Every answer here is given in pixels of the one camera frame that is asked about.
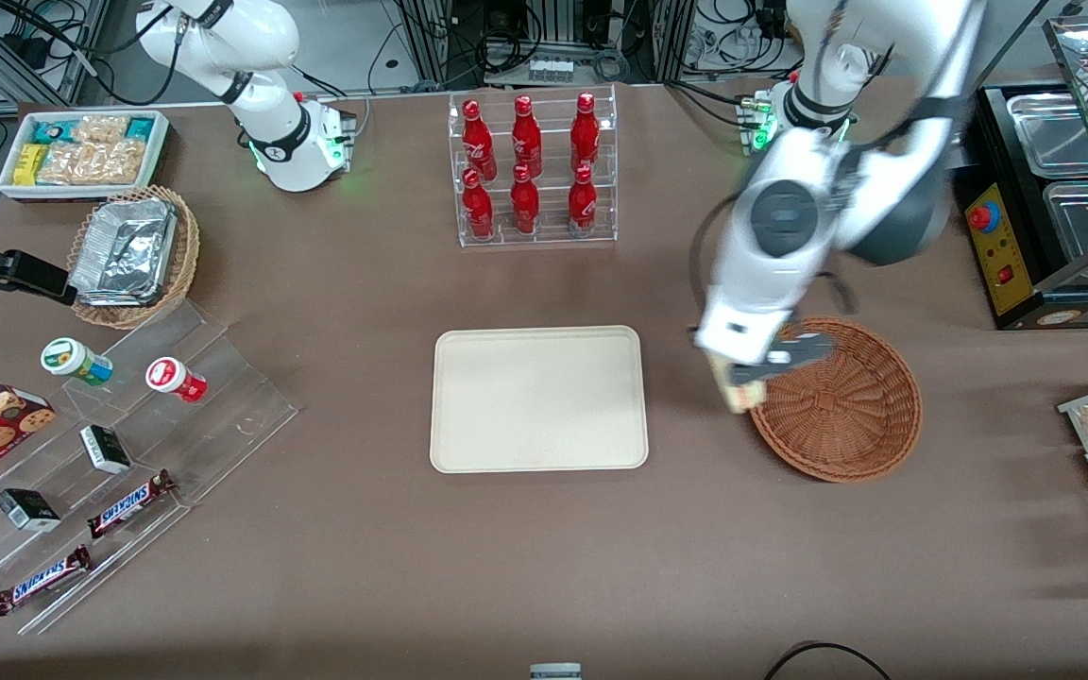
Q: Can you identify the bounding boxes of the white plastic snack bin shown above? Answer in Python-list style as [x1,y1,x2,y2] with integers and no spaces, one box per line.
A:
[0,110,172,202]

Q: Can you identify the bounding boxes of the triangular sandwich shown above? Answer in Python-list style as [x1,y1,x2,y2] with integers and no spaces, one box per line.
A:
[708,354,772,415]

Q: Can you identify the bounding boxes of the small black box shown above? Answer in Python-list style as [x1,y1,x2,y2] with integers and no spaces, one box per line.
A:
[0,488,62,533]
[79,425,132,475]

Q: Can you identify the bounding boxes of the red lidded cup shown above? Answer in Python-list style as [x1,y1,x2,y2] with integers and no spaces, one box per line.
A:
[145,357,208,404]

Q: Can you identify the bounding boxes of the black food warmer case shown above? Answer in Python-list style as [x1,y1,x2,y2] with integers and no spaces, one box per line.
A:
[955,14,1088,332]

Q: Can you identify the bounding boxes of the Snickers chocolate bar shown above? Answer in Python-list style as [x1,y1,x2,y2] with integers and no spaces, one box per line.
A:
[87,469,177,539]
[0,545,93,617]

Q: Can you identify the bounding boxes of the light wicker basket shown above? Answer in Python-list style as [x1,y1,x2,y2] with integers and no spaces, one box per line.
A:
[67,185,201,330]

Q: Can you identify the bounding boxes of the clear cracker pack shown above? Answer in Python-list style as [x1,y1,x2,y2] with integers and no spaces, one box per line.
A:
[72,114,130,146]
[37,142,97,186]
[91,139,149,185]

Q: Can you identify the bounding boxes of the beige plastic tray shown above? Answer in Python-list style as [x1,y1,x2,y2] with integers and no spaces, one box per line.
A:
[430,326,650,474]

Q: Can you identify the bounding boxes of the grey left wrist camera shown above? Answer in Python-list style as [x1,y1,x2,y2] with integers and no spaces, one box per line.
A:
[730,332,837,387]

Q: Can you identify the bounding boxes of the clear acrylic stepped stand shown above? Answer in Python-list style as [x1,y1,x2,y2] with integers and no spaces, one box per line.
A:
[0,297,301,636]

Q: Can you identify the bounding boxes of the red cola bottle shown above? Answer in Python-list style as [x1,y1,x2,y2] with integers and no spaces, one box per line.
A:
[510,164,541,235]
[511,94,543,178]
[462,168,495,240]
[462,98,497,180]
[568,164,599,237]
[570,92,602,174]

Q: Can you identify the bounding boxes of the black table cable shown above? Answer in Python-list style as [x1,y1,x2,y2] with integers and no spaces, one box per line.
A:
[764,641,894,680]

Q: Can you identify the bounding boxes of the brown round wicker basket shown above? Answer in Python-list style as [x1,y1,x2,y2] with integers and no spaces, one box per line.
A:
[749,316,924,484]

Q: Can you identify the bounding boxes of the yellow snack pack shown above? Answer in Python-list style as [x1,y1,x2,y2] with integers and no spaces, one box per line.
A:
[13,144,50,187]

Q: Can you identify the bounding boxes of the green lidded cup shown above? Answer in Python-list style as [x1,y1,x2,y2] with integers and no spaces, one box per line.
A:
[41,337,114,387]

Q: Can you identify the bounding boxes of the stacked foil containers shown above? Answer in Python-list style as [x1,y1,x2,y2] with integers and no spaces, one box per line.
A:
[70,197,179,308]

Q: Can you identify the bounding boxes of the clear acrylic bottle rack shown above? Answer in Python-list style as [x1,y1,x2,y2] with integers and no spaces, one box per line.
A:
[448,83,619,248]

